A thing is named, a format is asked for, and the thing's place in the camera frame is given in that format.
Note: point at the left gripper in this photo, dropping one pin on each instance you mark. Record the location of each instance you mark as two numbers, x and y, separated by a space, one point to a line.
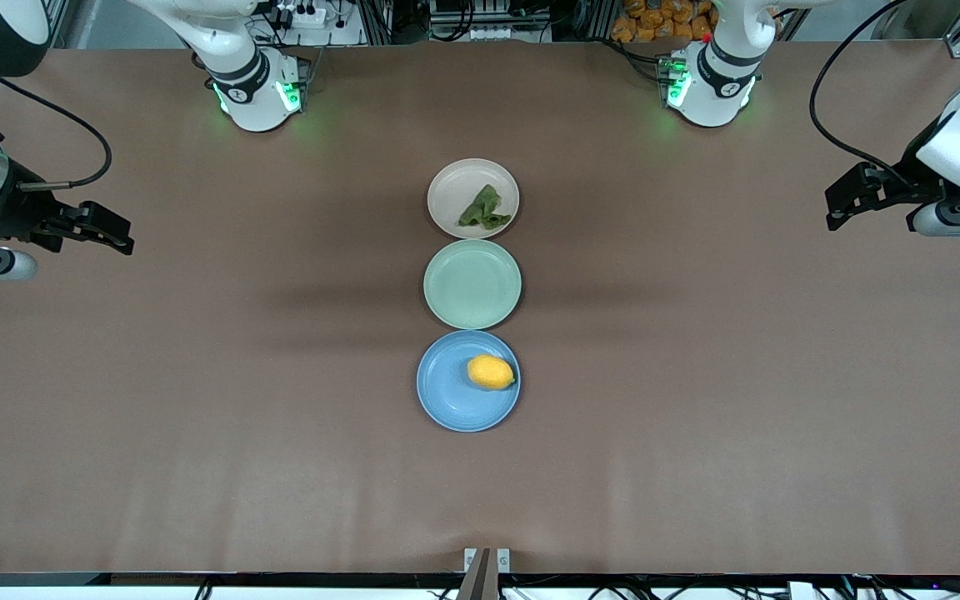
916 182

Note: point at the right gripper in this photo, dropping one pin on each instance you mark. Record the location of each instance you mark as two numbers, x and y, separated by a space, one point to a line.
20 210

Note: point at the green lettuce leaf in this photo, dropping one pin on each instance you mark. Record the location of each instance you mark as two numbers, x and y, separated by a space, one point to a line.
484 208

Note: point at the yellow lemon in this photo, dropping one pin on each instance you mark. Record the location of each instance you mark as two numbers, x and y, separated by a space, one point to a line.
490 372

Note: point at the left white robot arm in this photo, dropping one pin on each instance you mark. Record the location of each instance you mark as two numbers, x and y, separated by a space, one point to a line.
713 92

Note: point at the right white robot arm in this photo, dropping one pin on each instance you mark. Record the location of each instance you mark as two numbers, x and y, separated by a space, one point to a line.
255 100

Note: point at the brown table cover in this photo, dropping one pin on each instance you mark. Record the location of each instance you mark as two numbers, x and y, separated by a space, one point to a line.
113 417

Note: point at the orange objects pile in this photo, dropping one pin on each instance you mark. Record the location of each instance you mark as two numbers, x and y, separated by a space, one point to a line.
655 21

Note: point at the white power strip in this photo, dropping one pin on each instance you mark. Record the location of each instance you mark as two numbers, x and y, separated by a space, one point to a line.
301 15
497 33

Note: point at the cream white plate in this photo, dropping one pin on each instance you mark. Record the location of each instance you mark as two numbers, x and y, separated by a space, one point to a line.
455 187

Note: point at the pale green plate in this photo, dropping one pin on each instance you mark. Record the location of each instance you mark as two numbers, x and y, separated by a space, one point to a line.
472 283

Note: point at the blue plate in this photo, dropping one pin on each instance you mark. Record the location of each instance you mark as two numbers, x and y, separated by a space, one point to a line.
455 400

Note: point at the white adapter box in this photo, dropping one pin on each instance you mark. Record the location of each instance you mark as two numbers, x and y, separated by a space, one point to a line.
801 592

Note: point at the metal mount bracket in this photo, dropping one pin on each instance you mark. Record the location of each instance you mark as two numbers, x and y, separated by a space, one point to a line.
487 575

